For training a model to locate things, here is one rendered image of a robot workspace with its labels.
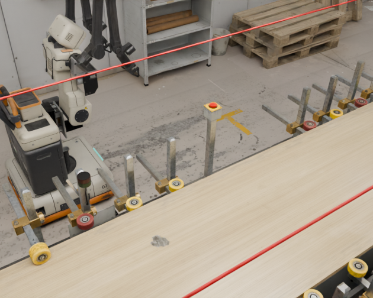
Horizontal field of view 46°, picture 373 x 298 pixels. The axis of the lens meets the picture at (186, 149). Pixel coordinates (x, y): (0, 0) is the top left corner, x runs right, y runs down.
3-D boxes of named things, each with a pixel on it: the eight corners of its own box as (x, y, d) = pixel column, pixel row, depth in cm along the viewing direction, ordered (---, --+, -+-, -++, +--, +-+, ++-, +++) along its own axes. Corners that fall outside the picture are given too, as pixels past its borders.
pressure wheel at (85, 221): (76, 232, 214) (73, 216, 207) (92, 225, 218) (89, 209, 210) (83, 243, 209) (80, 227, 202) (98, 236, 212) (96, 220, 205)
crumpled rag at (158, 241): (147, 244, 196) (147, 241, 194) (154, 233, 201) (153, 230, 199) (165, 250, 193) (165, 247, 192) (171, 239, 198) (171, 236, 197)
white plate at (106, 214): (70, 237, 224) (67, 224, 217) (115, 216, 235) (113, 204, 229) (70, 237, 223) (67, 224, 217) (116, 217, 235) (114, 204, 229)
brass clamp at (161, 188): (154, 188, 242) (154, 181, 239) (174, 179, 248) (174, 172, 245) (160, 194, 238) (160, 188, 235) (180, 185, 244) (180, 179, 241)
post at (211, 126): (202, 178, 261) (206, 116, 233) (209, 175, 263) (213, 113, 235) (206, 182, 258) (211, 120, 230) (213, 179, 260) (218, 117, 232)
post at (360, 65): (340, 119, 319) (357, 60, 289) (343, 117, 320) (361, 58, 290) (344, 122, 316) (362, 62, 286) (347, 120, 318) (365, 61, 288)
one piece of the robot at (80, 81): (80, 98, 293) (76, 69, 280) (64, 80, 311) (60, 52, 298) (102, 91, 300) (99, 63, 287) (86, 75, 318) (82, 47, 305)
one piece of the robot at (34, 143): (38, 211, 308) (11, 113, 256) (15, 168, 344) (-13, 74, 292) (82, 193, 323) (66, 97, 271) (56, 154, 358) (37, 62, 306)
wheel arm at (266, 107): (261, 109, 305) (261, 104, 302) (264, 107, 307) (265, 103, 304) (306, 141, 277) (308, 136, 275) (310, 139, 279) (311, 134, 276)
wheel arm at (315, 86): (311, 88, 327) (312, 83, 324) (314, 86, 328) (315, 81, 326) (358, 115, 299) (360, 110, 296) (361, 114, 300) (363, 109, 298)
